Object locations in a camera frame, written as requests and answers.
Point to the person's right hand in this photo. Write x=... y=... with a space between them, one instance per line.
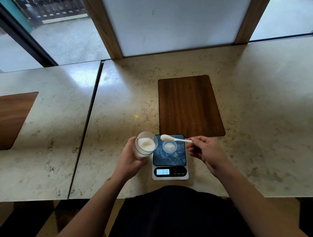
x=210 y=153

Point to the person's left hand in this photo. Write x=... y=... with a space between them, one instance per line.
x=129 y=161

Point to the person's right thumb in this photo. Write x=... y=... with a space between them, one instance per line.
x=199 y=139

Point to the person's right middle finger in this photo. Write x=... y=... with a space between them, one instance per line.
x=194 y=151

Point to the person's left thumb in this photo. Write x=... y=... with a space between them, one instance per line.
x=131 y=145

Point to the clear plastic cup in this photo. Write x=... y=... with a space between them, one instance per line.
x=145 y=144

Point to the white plastic spoon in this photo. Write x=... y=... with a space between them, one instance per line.
x=174 y=139

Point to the person's left forearm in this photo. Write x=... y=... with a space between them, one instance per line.
x=97 y=207

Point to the person's right forearm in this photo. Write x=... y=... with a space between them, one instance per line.
x=256 y=205

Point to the white powder in cup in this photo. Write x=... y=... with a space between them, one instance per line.
x=146 y=144

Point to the small clear dish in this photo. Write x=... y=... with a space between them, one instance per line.
x=169 y=147

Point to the white powder in dish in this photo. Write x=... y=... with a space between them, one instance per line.
x=169 y=147

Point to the digital kitchen scale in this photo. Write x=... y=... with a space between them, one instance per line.
x=170 y=161

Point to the white powder on spoon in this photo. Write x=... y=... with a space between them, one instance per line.
x=166 y=138

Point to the wooden placemat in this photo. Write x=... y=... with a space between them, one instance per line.
x=13 y=117
x=189 y=106

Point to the person's black clothing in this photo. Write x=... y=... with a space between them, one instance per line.
x=178 y=212

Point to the wooden window frame post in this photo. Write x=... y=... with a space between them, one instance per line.
x=251 y=20
x=104 y=26

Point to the black window frame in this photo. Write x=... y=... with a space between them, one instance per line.
x=23 y=36

